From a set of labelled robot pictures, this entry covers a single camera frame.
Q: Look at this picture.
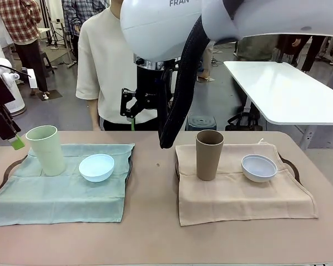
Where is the white bowl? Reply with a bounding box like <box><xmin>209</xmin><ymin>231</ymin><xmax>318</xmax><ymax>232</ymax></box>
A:
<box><xmin>240</xmin><ymin>154</ymin><xmax>279</xmax><ymax>183</ymax></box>

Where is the blue-grey plastic stool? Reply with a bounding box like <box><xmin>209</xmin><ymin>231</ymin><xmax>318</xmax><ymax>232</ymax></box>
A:
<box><xmin>186</xmin><ymin>115</ymin><xmax>218</xmax><ymax>131</ymax></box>

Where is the tall brown cup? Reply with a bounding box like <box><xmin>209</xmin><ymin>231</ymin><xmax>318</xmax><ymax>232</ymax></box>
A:
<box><xmin>195</xmin><ymin>129</ymin><xmax>225</xmax><ymax>182</ymax></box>

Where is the teal cloth mat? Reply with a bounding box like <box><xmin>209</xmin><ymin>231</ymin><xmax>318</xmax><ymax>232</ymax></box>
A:
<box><xmin>0</xmin><ymin>143</ymin><xmax>136</xmax><ymax>227</ymax></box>

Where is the person in red plaid shirt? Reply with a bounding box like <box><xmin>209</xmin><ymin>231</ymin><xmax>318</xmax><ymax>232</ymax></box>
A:
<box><xmin>0</xmin><ymin>0</ymin><xmax>49</xmax><ymax>100</ymax></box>

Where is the person in white shirt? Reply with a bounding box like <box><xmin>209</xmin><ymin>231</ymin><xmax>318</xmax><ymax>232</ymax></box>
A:
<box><xmin>301</xmin><ymin>35</ymin><xmax>327</xmax><ymax>73</ymax></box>

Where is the black bag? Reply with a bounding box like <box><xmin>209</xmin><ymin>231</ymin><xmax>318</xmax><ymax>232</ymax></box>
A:
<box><xmin>224</xmin><ymin>112</ymin><xmax>264</xmax><ymax>131</ymax></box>

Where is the person in grey coat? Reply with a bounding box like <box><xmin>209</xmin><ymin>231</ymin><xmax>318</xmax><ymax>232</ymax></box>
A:
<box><xmin>235</xmin><ymin>35</ymin><xmax>278</xmax><ymax>62</ymax></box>

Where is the person in blue plaid shirt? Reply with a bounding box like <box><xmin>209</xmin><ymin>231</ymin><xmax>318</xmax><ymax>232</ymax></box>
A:
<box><xmin>61</xmin><ymin>0</ymin><xmax>112</xmax><ymax>37</ymax></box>

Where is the person in beige top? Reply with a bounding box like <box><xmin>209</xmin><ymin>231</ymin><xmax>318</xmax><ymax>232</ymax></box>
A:
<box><xmin>75</xmin><ymin>0</ymin><xmax>159</xmax><ymax>131</ymax></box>

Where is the white table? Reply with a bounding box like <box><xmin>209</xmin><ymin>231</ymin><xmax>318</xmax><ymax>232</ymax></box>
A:
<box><xmin>223</xmin><ymin>60</ymin><xmax>333</xmax><ymax>150</ymax></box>

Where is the white air purifier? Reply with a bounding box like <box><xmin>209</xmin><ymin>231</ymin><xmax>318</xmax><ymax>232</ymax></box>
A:
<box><xmin>0</xmin><ymin>41</ymin><xmax>27</xmax><ymax>116</ymax></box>

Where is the dark brown handled tray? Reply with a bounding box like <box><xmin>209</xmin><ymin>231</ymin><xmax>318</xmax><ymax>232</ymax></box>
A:
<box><xmin>0</xmin><ymin>148</ymin><xmax>134</xmax><ymax>196</ymax></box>
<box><xmin>174</xmin><ymin>151</ymin><xmax>301</xmax><ymax>185</ymax></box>

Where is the person in dark coat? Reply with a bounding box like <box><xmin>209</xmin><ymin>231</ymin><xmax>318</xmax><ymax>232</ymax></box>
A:
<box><xmin>277</xmin><ymin>35</ymin><xmax>303</xmax><ymax>67</ymax></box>

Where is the person's right forearm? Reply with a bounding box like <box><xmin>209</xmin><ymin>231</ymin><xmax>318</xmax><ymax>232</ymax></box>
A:
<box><xmin>86</xmin><ymin>97</ymin><xmax>101</xmax><ymax>131</ymax></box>

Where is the black stool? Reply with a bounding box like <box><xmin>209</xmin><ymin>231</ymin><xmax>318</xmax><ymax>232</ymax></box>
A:
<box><xmin>37</xmin><ymin>51</ymin><xmax>56</xmax><ymax>75</ymax></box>

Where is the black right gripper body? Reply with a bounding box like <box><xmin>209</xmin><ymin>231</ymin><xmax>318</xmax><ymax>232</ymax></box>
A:
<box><xmin>135</xmin><ymin>57</ymin><xmax>181</xmax><ymax>111</ymax></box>

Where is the beige cloth mat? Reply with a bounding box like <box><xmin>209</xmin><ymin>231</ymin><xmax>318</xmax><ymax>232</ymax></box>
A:
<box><xmin>174</xmin><ymin>138</ymin><xmax>319</xmax><ymax>227</ymax></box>

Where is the light blue bowl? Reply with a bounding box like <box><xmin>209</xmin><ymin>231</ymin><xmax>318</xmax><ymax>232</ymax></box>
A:
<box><xmin>78</xmin><ymin>154</ymin><xmax>115</xmax><ymax>183</ymax></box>

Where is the tall pale green cup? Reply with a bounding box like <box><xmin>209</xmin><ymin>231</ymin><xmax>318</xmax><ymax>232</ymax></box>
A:
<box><xmin>25</xmin><ymin>125</ymin><xmax>66</xmax><ymax>177</ymax></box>

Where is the person in khaki trousers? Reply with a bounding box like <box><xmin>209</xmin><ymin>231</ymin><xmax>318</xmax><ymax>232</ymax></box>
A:
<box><xmin>196</xmin><ymin>41</ymin><xmax>216</xmax><ymax>83</ymax></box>

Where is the black braided cable sleeve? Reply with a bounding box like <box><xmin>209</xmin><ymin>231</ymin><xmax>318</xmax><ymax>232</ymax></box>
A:
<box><xmin>158</xmin><ymin>16</ymin><xmax>211</xmax><ymax>150</ymax></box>

